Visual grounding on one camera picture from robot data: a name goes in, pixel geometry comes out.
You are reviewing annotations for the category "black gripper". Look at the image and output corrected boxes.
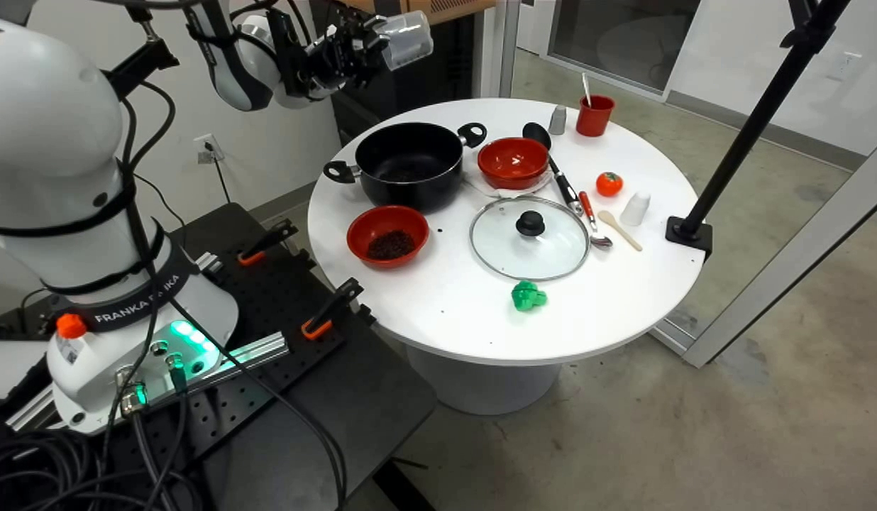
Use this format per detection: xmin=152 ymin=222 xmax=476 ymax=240
xmin=301 ymin=9 xmax=395 ymax=100

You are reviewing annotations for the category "clear plastic cup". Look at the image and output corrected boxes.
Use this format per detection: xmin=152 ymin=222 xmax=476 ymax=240
xmin=375 ymin=9 xmax=436 ymax=74

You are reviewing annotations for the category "small white cup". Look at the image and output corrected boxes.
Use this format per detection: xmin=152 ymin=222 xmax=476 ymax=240
xmin=619 ymin=189 xmax=652 ymax=229

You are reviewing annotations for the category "cardboard box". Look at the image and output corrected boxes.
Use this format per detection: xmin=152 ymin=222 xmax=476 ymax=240
xmin=340 ymin=0 xmax=503 ymax=30

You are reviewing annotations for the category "black cooking pot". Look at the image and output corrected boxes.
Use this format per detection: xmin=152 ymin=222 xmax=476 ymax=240
xmin=321 ymin=120 xmax=490 ymax=216

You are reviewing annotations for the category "red plate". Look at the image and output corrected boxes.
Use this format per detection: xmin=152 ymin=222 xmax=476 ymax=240
xmin=473 ymin=135 xmax=550 ymax=192

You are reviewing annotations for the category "red bowl with beans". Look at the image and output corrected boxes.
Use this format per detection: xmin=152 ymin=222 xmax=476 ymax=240
xmin=343 ymin=201 xmax=432 ymax=271

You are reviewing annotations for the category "black clamp orange tip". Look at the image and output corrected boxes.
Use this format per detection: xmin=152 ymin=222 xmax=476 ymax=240
xmin=297 ymin=276 xmax=367 ymax=342
xmin=236 ymin=218 xmax=301 ymax=269

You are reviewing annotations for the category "red mug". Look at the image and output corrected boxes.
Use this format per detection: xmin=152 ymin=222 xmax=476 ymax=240
xmin=574 ymin=94 xmax=615 ymax=139

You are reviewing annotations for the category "orange toy tomato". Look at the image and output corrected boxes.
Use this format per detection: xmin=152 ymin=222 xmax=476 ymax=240
xmin=592 ymin=169 xmax=626 ymax=199

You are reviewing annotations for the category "glass lid black knob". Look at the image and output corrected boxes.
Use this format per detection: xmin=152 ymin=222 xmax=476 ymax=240
xmin=469 ymin=192 xmax=591 ymax=283

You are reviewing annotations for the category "wooden spoon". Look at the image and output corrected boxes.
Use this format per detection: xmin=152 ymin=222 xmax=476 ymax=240
xmin=597 ymin=208 xmax=643 ymax=256

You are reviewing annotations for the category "green toy vegetable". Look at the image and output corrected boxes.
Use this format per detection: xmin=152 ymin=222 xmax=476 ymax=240
xmin=507 ymin=277 xmax=550 ymax=315

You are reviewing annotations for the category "black tripod stand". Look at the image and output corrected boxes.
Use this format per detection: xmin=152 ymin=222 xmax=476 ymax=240
xmin=662 ymin=0 xmax=852 ymax=260

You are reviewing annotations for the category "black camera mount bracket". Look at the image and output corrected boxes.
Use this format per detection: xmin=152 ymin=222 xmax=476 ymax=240
xmin=99 ymin=0 xmax=181 ymax=103

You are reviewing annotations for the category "metal spoon red handle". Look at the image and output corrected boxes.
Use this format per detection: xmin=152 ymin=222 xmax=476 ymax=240
xmin=574 ymin=189 xmax=614 ymax=250

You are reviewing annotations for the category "aluminium rail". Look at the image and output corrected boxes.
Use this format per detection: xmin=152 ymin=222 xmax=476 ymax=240
xmin=5 ymin=330 xmax=293 ymax=433

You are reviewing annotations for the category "white table pedestal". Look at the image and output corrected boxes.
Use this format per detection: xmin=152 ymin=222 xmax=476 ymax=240
xmin=404 ymin=345 xmax=563 ymax=418

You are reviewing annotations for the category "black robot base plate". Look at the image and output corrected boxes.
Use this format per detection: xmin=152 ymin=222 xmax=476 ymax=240
xmin=0 ymin=201 xmax=439 ymax=511

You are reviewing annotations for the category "white glass door frame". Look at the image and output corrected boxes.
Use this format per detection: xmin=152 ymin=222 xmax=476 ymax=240
xmin=648 ymin=131 xmax=877 ymax=371

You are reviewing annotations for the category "black cable bundle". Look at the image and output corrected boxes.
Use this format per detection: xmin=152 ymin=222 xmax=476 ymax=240
xmin=0 ymin=358 xmax=348 ymax=511

